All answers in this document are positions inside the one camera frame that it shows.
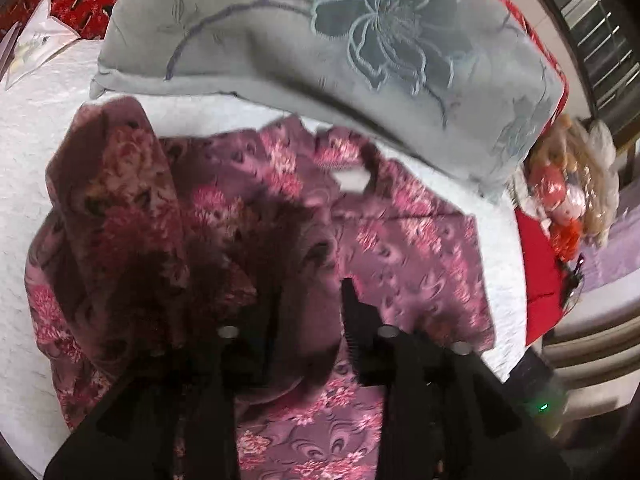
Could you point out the grey flower embroidered pillow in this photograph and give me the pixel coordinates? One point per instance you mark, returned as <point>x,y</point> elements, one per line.
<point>464,85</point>

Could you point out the purple pink floral shirt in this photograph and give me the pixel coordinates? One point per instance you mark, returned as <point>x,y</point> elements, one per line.
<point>152,243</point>

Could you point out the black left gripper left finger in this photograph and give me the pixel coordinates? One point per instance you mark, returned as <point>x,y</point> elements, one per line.
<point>176,412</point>

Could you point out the plain red cloth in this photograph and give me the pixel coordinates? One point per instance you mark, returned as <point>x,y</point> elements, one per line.
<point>543,276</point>

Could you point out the clear plastic packet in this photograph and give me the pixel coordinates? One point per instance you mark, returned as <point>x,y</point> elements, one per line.
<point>42,38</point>

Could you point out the doll in plastic wrap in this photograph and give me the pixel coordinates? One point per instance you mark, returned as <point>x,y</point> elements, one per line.
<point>570,177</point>

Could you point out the white quilted bed cover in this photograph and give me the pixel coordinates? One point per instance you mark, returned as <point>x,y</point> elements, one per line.
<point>35,115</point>

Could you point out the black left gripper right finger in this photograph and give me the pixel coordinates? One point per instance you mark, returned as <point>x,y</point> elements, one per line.
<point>445,415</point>

